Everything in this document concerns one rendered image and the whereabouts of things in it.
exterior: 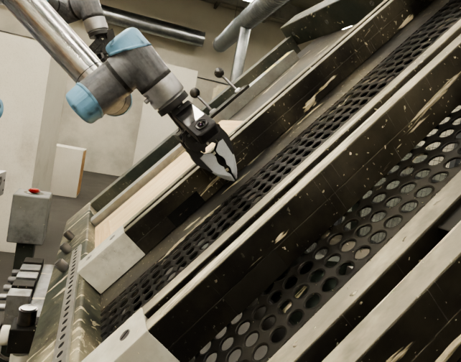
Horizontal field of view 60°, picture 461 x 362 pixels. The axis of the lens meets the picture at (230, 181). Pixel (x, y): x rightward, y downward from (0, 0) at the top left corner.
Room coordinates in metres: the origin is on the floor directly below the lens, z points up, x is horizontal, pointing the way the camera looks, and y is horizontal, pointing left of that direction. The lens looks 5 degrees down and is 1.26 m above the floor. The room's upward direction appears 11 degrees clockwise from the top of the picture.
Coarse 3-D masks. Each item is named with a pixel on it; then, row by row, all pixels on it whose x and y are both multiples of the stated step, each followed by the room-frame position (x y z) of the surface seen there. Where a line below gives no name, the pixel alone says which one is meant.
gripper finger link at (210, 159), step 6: (204, 156) 0.82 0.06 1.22; (210, 156) 0.82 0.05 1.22; (204, 162) 0.82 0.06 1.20; (210, 162) 0.82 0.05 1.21; (216, 162) 0.82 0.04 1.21; (210, 168) 0.82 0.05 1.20; (216, 168) 0.83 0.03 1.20; (222, 168) 0.83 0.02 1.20; (216, 174) 0.83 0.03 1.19; (222, 174) 0.83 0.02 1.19; (228, 174) 0.83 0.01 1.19; (234, 180) 0.85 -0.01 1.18
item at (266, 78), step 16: (288, 64) 1.51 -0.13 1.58; (256, 80) 1.48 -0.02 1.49; (272, 80) 1.49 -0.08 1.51; (240, 96) 1.45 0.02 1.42; (224, 112) 1.44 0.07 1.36; (160, 160) 1.40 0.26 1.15; (144, 176) 1.36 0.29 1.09; (128, 192) 1.34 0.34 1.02; (112, 208) 1.33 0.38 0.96; (96, 224) 1.31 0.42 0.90
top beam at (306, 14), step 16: (336, 0) 1.40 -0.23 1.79; (352, 0) 1.33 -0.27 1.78; (368, 0) 1.27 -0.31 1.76; (304, 16) 1.60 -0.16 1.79; (320, 16) 1.52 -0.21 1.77; (336, 16) 1.44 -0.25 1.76; (352, 16) 1.38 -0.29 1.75; (288, 32) 1.77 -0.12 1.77; (304, 32) 1.67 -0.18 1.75; (320, 32) 1.58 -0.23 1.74
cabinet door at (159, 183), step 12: (228, 132) 1.20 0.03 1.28; (180, 156) 1.35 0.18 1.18; (168, 168) 1.32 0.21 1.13; (180, 168) 1.23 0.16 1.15; (156, 180) 1.29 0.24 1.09; (168, 180) 1.20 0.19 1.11; (144, 192) 1.26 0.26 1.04; (156, 192) 1.17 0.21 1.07; (132, 204) 1.24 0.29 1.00; (144, 204) 1.14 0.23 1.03; (108, 216) 1.30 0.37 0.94; (120, 216) 1.21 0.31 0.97; (132, 216) 1.12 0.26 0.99; (96, 228) 1.26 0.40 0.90; (108, 228) 1.16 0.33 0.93; (96, 240) 1.14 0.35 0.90
